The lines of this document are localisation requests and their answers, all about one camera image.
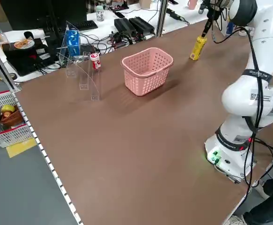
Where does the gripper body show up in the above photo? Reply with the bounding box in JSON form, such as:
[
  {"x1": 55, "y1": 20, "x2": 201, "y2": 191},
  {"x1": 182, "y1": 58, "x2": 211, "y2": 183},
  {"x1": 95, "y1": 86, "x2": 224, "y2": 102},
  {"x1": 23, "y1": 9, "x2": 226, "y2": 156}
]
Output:
[{"x1": 205, "y1": 0, "x2": 223, "y2": 22}]

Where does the yellow drink bottle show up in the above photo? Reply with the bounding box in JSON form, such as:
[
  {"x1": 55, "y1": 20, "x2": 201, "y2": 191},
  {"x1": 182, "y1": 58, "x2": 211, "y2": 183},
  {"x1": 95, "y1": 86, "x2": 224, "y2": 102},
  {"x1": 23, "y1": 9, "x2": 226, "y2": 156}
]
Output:
[{"x1": 189, "y1": 35, "x2": 208, "y2": 61}]

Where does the pink plastic basket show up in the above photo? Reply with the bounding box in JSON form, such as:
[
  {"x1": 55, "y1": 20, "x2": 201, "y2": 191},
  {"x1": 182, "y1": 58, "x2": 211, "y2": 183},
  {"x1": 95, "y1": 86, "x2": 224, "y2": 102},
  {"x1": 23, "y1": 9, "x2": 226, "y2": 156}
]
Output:
[{"x1": 120, "y1": 47, "x2": 174, "y2": 97}]

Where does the brown wicker basket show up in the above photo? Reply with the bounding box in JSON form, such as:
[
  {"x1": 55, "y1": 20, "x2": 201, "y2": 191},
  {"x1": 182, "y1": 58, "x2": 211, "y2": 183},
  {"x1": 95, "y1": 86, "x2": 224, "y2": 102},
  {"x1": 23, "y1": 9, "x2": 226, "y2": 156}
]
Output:
[{"x1": 0, "y1": 109, "x2": 25, "y2": 128}]

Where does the water bottle with white cap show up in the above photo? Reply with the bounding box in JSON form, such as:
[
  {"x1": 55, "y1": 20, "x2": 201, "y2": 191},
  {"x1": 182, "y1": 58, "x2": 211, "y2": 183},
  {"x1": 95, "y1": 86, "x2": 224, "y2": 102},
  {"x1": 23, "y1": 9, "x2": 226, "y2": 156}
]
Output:
[{"x1": 225, "y1": 21, "x2": 235, "y2": 36}]

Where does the white bottle with pink cap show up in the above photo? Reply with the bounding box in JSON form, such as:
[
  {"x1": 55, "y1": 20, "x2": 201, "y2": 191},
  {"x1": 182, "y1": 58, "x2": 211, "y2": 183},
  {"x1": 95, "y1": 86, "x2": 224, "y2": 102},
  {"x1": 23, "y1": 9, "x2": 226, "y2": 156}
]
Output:
[{"x1": 238, "y1": 25, "x2": 254, "y2": 37}]

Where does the black power strip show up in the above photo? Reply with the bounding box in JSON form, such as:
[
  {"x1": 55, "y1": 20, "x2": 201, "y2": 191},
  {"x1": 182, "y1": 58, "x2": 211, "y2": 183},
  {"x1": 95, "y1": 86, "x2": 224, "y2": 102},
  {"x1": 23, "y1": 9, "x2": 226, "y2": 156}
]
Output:
[{"x1": 166, "y1": 8, "x2": 182, "y2": 21}]

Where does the black power supply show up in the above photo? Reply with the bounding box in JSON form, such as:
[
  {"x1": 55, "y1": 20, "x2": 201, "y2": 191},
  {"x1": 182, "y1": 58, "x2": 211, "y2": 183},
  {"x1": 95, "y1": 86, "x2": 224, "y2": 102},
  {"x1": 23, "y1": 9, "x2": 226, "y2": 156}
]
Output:
[
  {"x1": 114, "y1": 18, "x2": 137, "y2": 37},
  {"x1": 128, "y1": 16, "x2": 155, "y2": 36}
]

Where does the patterned glass jar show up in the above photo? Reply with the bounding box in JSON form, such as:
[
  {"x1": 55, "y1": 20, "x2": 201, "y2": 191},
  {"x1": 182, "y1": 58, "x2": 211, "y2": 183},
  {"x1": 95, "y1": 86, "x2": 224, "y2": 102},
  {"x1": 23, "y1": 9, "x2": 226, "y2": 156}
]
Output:
[{"x1": 96, "y1": 5, "x2": 105, "y2": 22}]

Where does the small red white bottle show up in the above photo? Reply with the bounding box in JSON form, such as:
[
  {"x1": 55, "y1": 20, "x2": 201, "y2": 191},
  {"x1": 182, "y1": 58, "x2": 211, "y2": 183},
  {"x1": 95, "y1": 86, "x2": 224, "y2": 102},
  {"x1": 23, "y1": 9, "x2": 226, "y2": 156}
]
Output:
[{"x1": 90, "y1": 53, "x2": 102, "y2": 70}]

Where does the black keyboard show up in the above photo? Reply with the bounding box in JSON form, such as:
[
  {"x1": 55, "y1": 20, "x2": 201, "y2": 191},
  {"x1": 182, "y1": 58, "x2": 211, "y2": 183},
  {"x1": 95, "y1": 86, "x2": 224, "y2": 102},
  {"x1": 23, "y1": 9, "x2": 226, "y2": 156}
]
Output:
[{"x1": 76, "y1": 20, "x2": 99, "y2": 30}]

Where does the clear acrylic stepped shelf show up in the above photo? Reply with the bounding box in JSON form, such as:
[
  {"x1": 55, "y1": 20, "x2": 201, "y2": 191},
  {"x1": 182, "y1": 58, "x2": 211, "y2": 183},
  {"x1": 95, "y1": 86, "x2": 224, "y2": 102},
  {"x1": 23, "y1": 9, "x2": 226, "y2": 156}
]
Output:
[{"x1": 56, "y1": 20, "x2": 102, "y2": 101}]

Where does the blue carton box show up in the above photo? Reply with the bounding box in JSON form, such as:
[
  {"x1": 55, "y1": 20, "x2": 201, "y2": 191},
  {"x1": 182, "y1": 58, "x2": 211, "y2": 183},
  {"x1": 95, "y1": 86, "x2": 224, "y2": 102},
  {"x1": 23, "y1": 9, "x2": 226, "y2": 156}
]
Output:
[{"x1": 65, "y1": 29, "x2": 81, "y2": 57}]

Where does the black monitor stand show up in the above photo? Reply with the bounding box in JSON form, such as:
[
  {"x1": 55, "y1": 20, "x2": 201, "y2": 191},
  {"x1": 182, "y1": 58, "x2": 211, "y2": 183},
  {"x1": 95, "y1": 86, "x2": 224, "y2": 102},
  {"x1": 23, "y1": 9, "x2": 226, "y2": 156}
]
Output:
[{"x1": 44, "y1": 15, "x2": 66, "y2": 49}]

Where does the black monitor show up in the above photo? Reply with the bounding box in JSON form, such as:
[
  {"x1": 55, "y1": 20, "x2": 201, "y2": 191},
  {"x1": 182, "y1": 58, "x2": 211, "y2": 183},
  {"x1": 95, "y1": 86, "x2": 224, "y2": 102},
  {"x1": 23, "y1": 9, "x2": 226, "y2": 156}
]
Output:
[{"x1": 0, "y1": 0, "x2": 88, "y2": 31}]

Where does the black box device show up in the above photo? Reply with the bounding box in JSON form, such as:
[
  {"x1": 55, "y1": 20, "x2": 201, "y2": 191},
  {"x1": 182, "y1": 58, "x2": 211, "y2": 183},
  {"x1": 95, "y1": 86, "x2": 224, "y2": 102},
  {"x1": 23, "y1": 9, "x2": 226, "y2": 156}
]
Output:
[{"x1": 2, "y1": 37, "x2": 59, "y2": 77}]

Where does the round printed disc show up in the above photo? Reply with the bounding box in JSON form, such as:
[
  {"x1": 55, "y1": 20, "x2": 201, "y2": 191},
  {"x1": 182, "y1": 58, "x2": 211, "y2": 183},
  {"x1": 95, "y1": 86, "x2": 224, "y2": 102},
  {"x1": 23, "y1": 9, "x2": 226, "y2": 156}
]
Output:
[{"x1": 13, "y1": 39, "x2": 36, "y2": 50}]

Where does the person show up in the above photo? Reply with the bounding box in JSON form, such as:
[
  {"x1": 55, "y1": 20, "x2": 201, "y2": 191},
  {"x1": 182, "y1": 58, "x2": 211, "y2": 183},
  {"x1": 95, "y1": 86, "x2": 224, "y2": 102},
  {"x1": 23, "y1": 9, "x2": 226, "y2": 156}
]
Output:
[{"x1": 227, "y1": 172, "x2": 273, "y2": 225}]

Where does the yellow green fruit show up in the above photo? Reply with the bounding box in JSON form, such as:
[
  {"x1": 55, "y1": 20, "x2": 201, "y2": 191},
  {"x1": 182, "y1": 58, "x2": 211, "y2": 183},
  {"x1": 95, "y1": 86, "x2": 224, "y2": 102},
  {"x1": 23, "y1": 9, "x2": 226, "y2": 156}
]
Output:
[{"x1": 1, "y1": 105, "x2": 17, "y2": 113}]

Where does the yellow floor sheet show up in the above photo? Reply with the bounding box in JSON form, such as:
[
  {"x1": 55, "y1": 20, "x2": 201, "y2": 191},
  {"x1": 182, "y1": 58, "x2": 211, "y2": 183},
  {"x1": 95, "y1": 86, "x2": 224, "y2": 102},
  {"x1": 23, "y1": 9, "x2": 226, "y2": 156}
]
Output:
[{"x1": 6, "y1": 138, "x2": 38, "y2": 159}]

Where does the white crate with red rim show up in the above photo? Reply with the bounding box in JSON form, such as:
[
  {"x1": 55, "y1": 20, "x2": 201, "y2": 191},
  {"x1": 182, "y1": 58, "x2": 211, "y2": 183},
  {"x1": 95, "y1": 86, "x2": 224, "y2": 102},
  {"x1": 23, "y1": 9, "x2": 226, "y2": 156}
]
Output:
[{"x1": 0, "y1": 90, "x2": 36, "y2": 149}]

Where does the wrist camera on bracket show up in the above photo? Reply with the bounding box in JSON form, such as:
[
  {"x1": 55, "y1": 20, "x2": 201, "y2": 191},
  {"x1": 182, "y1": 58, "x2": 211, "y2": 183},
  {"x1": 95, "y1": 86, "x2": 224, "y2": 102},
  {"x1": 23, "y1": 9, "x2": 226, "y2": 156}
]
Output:
[{"x1": 198, "y1": 0, "x2": 208, "y2": 14}]

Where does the aluminium camera post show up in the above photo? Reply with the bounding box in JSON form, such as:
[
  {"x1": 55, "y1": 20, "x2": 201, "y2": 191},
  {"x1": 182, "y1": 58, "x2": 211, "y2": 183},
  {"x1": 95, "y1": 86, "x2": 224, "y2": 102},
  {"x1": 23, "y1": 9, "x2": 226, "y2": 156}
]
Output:
[{"x1": 156, "y1": 0, "x2": 169, "y2": 37}]

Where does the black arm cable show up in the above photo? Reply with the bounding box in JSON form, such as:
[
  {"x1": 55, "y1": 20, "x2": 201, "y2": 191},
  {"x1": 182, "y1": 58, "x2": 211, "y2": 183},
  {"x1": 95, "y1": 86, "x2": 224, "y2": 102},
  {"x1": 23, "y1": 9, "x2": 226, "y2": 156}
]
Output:
[{"x1": 211, "y1": 4, "x2": 273, "y2": 188}]

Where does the circuit board with wires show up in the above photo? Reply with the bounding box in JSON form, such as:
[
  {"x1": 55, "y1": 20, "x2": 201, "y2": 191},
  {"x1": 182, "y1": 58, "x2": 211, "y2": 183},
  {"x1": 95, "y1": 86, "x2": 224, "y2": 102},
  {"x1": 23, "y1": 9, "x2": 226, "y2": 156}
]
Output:
[{"x1": 109, "y1": 31, "x2": 133, "y2": 49}]

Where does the aluminium frame post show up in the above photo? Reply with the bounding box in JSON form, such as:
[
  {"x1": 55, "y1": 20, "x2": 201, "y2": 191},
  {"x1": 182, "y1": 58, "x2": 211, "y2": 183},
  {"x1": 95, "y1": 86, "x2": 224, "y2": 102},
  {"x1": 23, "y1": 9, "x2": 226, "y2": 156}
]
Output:
[{"x1": 0, "y1": 37, "x2": 22, "y2": 92}]

